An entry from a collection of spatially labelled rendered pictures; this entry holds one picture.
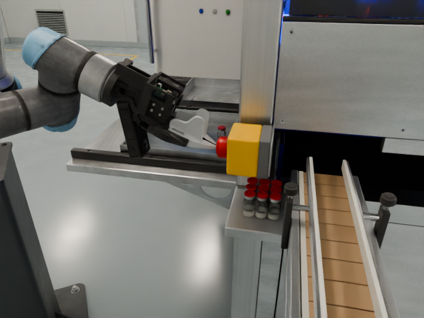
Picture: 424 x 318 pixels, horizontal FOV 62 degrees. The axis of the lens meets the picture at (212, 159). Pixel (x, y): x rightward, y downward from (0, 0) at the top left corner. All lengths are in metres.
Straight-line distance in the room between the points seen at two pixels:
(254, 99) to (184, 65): 1.12
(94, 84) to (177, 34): 1.14
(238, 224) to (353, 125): 0.27
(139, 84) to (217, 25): 1.09
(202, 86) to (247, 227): 0.83
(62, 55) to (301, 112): 0.42
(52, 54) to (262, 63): 0.35
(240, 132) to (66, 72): 0.31
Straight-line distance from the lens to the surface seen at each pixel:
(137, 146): 0.66
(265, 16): 0.62
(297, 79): 0.64
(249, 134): 0.60
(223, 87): 1.35
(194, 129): 0.61
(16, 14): 7.98
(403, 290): 0.93
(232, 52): 1.67
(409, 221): 0.80
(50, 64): 0.66
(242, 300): 0.96
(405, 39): 0.65
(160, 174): 0.79
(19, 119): 0.69
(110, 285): 1.78
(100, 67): 0.63
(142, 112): 0.61
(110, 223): 2.12
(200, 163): 0.78
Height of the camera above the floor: 1.28
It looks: 28 degrees down
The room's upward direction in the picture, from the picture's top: straight up
